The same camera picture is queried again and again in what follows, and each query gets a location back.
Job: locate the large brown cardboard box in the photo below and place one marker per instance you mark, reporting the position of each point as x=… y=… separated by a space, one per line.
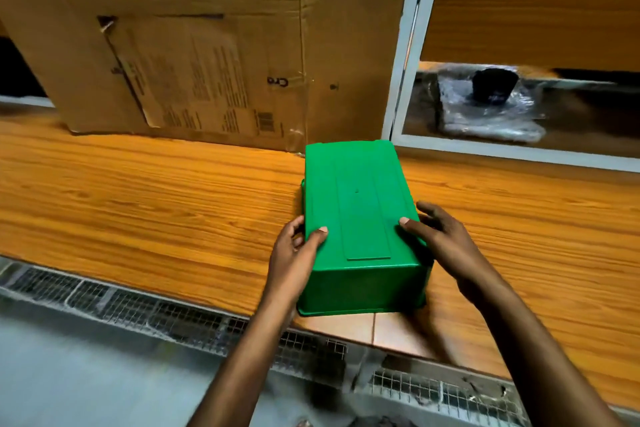
x=200 y=36

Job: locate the person's right hand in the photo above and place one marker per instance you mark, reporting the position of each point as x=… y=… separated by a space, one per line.
x=452 y=241

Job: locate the black round object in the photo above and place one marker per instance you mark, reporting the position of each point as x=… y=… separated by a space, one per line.
x=494 y=84

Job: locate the green plastic bin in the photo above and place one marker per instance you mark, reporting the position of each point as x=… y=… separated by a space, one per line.
x=357 y=226

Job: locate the clear plastic bag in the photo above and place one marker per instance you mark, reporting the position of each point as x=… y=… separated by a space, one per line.
x=492 y=109

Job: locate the person's left thumb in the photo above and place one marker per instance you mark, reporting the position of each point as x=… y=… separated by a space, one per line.
x=315 y=240

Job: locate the wooden shelf board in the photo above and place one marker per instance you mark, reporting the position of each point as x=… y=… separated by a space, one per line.
x=535 y=21

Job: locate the person's left forearm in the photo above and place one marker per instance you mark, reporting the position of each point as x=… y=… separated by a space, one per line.
x=240 y=366

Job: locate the person's left hand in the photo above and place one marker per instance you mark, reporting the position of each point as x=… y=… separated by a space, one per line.
x=289 y=261

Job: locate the person's right thumb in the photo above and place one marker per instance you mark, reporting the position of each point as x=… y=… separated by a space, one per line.
x=415 y=228

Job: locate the person's right forearm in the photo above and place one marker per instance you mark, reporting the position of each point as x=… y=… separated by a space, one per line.
x=537 y=356

